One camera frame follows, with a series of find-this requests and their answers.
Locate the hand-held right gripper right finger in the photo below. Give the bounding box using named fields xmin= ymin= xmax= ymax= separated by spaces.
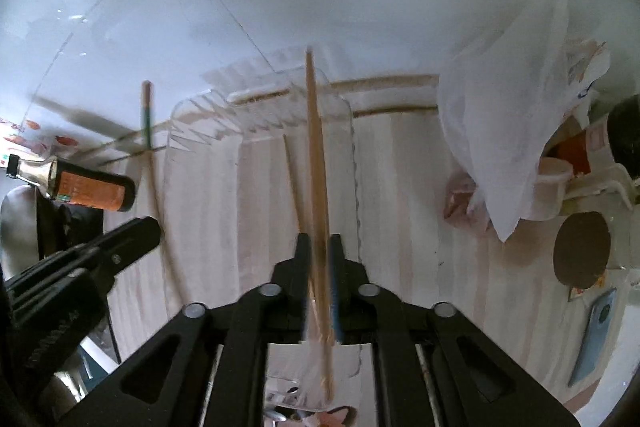
xmin=329 ymin=233 xmax=582 ymax=427

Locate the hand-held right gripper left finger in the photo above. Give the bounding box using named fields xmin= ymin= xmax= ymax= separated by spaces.
xmin=75 ymin=233 xmax=313 ymax=427

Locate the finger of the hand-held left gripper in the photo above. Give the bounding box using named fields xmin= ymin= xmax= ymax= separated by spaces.
xmin=82 ymin=216 xmax=163 ymax=276

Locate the clear plastic tray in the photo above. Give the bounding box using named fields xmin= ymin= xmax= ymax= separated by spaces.
xmin=165 ymin=49 xmax=365 ymax=410

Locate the long wooden chopstick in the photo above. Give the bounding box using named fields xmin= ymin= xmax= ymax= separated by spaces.
xmin=305 ymin=48 xmax=335 ymax=400

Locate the dark orange-label sauce bottle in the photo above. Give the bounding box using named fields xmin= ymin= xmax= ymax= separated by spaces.
xmin=5 ymin=154 xmax=137 ymax=213

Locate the green-banded wooden chopstick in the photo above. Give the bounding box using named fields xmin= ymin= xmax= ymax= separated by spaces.
xmin=140 ymin=80 xmax=190 ymax=303

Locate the grey flat utensil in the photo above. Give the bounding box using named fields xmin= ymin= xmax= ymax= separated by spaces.
xmin=31 ymin=95 xmax=128 ymax=140

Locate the orange-print plastic packet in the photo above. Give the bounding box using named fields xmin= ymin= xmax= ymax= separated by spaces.
xmin=0 ymin=117 xmax=82 ymax=158

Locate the pink wrapped packet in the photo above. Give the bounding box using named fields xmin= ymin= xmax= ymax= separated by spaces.
xmin=444 ymin=171 xmax=492 ymax=235

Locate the white plastic cup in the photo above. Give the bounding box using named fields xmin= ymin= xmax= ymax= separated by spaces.
xmin=531 ymin=157 xmax=572 ymax=221

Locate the white plastic bag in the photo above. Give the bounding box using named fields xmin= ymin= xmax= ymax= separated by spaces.
xmin=437 ymin=0 xmax=577 ymax=244

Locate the brown round lid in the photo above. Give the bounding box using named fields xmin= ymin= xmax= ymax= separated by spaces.
xmin=553 ymin=211 xmax=612 ymax=291

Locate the blue phone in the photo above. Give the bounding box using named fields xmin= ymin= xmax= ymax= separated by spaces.
xmin=569 ymin=288 xmax=618 ymax=389

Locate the orange box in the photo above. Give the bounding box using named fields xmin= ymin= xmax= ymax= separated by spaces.
xmin=554 ymin=131 xmax=592 ymax=175

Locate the printed paper packaging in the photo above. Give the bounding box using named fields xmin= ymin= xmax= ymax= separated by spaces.
xmin=564 ymin=38 xmax=612 ymax=110

